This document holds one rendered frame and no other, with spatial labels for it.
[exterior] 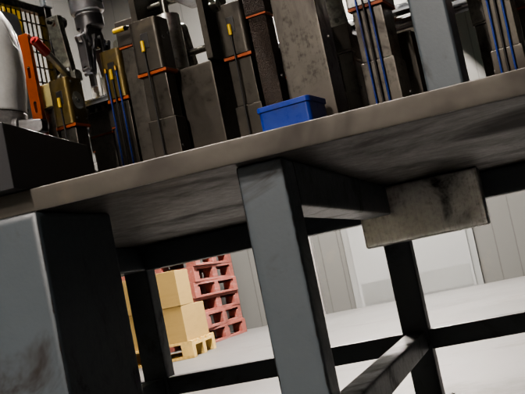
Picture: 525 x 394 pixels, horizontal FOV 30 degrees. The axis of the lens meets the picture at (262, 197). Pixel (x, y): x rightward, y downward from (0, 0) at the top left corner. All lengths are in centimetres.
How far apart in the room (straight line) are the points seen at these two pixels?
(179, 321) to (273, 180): 621
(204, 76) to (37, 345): 77
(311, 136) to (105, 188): 36
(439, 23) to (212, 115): 56
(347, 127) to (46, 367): 63
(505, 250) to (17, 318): 882
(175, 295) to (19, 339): 608
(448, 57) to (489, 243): 845
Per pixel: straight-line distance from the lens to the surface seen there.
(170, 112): 214
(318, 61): 195
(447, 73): 187
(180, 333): 776
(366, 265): 1036
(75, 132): 242
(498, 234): 1028
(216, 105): 215
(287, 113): 183
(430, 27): 189
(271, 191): 158
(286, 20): 199
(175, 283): 774
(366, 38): 210
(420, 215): 271
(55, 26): 251
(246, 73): 216
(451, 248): 1025
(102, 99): 249
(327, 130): 152
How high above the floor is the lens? 47
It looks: 5 degrees up
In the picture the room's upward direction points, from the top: 12 degrees counter-clockwise
